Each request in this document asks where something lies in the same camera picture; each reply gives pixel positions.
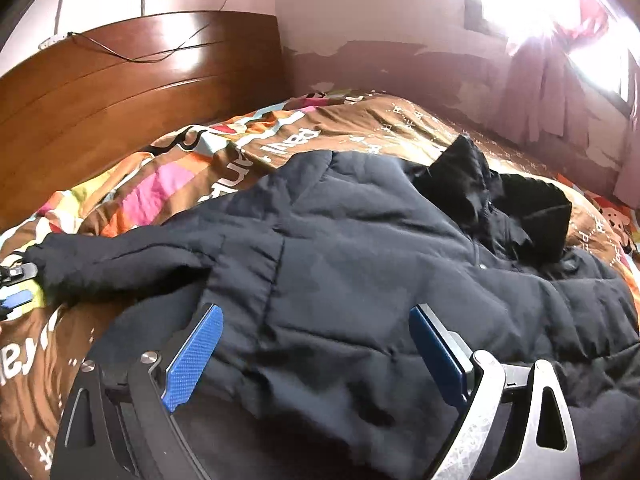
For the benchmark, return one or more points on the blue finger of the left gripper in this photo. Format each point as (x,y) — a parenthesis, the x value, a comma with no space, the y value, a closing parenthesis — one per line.
(12,275)
(17,299)

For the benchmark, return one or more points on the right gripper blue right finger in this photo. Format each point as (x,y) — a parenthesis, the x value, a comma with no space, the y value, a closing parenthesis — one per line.
(445,355)

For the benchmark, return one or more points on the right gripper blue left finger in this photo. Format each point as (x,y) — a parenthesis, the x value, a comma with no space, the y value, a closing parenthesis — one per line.
(189,356)

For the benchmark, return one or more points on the dark navy padded jacket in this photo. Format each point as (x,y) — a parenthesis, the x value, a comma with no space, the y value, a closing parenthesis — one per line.
(316,268)

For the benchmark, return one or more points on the wooden headboard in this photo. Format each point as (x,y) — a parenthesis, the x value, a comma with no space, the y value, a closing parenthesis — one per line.
(74,109)

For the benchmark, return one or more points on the colourful cartoon brown duvet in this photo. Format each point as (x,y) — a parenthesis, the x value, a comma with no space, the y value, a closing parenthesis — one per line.
(42,344)

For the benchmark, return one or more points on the pink curtain right panel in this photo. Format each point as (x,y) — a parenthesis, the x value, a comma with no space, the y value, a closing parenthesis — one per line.
(627,186)

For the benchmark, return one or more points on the pink curtain panel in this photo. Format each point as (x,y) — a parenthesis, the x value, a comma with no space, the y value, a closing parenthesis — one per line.
(543,92)
(627,186)

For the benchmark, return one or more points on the pink curtain left panel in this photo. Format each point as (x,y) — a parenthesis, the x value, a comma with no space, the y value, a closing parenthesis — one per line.
(543,92)

